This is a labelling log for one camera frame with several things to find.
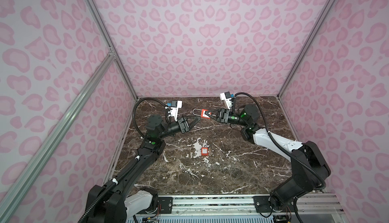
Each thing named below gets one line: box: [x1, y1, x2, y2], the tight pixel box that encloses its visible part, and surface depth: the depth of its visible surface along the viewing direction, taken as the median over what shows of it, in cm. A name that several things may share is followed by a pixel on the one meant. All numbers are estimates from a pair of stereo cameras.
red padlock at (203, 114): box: [191, 108, 213, 120], surface depth 70 cm
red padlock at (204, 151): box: [201, 146, 209, 157], surface depth 92 cm
